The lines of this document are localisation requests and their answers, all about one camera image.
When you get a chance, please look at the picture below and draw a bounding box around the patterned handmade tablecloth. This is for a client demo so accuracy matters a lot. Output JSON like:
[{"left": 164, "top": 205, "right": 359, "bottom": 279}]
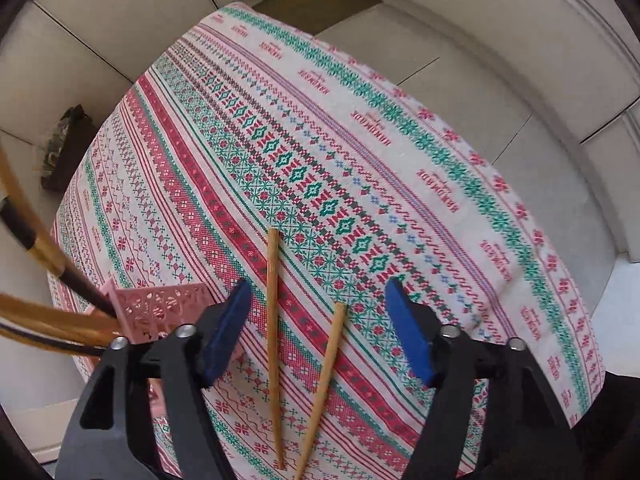
[{"left": 52, "top": 3, "right": 604, "bottom": 479}]

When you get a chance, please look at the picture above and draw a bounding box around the dark trash bin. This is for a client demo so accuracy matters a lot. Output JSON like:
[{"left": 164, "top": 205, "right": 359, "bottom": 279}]
[{"left": 40, "top": 104, "right": 98, "bottom": 193}]

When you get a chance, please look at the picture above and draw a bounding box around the wooden chopstick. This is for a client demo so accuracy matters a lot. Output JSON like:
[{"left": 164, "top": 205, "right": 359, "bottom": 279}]
[
  {"left": 0, "top": 294, "right": 120, "bottom": 334},
  {"left": 1, "top": 148, "right": 54, "bottom": 244},
  {"left": 294, "top": 302, "right": 347, "bottom": 480},
  {"left": 266, "top": 228, "right": 284, "bottom": 470},
  {"left": 1, "top": 315, "right": 122, "bottom": 347}
]

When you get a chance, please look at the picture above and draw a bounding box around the black chopstick gold band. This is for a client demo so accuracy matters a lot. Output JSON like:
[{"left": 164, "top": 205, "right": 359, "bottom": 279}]
[{"left": 1, "top": 196, "right": 116, "bottom": 318}]

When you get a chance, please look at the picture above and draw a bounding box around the pink perforated utensil basket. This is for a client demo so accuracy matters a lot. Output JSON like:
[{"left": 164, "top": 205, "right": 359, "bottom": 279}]
[{"left": 101, "top": 278, "right": 214, "bottom": 344}]

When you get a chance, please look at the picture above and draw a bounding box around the brown floor mat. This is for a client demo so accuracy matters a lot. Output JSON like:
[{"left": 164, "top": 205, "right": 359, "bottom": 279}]
[{"left": 253, "top": 0, "right": 381, "bottom": 35}]

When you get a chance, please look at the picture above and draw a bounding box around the long black chopstick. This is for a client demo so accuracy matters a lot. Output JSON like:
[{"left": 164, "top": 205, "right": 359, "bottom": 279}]
[{"left": 0, "top": 324, "right": 105, "bottom": 358}]

